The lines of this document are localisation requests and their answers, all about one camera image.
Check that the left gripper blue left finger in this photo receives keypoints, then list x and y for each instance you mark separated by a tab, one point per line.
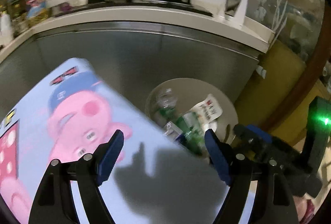
53	202

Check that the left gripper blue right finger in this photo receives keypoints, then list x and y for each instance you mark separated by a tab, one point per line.
273	202

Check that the crushed green drink can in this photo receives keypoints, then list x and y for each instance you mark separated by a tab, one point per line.
194	135

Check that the clear plastic bottle green label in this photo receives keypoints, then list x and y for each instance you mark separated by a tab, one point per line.
165	110

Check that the white food packet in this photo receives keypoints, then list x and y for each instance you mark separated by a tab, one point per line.
208	110

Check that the dark blue milk carton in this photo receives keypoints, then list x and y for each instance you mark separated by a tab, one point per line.
173	132

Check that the beige plastic trash bin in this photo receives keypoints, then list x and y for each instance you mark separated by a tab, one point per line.
186	108

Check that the person's right hand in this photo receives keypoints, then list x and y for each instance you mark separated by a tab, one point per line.
306	207

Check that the Peppa Pig blue tablecloth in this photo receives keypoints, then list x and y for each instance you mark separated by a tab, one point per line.
67	115

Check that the white plastic jug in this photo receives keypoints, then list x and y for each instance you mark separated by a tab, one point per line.
6	29

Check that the cooking oil bottle blue label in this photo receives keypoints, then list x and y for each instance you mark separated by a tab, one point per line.
37	13

